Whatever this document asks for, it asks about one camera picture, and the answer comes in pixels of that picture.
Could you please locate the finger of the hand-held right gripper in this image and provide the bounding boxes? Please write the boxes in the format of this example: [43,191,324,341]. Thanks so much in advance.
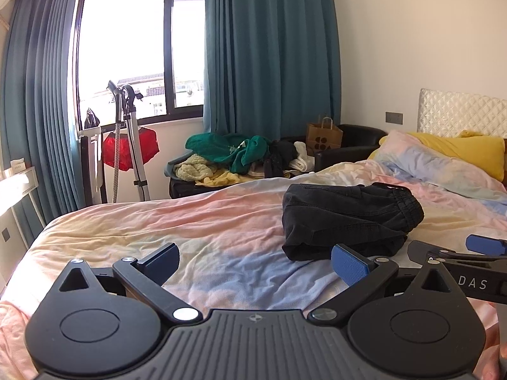
[408,240,469,264]
[465,234,507,257]

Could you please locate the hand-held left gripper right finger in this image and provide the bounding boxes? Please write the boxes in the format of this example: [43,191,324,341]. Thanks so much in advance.
[308,243,470,325]

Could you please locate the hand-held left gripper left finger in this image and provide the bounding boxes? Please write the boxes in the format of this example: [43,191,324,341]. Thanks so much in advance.
[59,242,203,324]

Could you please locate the black pants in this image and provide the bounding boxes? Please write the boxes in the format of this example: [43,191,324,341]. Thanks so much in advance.
[282,182,425,262]

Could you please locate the pastel tie-dye bed duvet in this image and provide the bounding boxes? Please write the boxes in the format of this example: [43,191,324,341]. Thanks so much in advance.
[0,161,507,380]

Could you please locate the dark suitcase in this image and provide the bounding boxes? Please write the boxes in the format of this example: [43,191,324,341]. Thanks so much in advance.
[165,152,223,200]

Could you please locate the pastel tie-dye pillow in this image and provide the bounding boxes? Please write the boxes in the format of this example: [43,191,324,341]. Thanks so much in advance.
[373,130,507,203]

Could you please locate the yellow pillow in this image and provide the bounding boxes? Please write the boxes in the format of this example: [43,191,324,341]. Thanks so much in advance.
[368,130,506,183]

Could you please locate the cream knit blanket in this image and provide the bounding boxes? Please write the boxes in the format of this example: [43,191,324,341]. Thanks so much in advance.
[174,154,217,183]

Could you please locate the yellow garment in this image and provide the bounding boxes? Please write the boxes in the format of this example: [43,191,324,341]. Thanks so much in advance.
[195,169,255,188]

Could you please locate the white garment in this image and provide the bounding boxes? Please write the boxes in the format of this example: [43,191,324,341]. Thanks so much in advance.
[288,142,316,172]

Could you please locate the black leather armchair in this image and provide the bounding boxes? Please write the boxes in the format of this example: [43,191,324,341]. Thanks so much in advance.
[279,124,389,173]

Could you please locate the garment steamer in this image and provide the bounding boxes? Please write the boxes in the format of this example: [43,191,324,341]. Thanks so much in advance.
[107,80,152,203]

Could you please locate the red garment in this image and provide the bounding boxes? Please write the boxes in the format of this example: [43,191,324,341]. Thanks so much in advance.
[102,126,160,172]

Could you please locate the white folding rack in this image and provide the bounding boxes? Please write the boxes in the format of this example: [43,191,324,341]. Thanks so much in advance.
[77,127,108,205]

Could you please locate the brown paper bag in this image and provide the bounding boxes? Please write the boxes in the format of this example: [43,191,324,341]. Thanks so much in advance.
[306,117,343,157]

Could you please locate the black garment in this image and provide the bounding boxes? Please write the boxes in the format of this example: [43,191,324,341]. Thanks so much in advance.
[263,140,298,179]

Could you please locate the green garment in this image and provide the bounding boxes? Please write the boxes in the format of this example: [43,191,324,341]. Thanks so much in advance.
[185,132,272,174]

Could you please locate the quilted silver headboard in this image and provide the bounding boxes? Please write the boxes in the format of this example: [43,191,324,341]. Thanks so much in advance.
[418,88,507,139]

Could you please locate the white desk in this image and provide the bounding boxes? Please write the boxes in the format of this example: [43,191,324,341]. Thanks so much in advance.
[0,166,45,247]

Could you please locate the teal curtain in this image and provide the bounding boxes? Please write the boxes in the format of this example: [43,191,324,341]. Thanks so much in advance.
[0,0,87,246]
[203,0,342,144]

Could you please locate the black-framed window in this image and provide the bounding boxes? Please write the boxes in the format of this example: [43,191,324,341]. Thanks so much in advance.
[73,0,207,126]

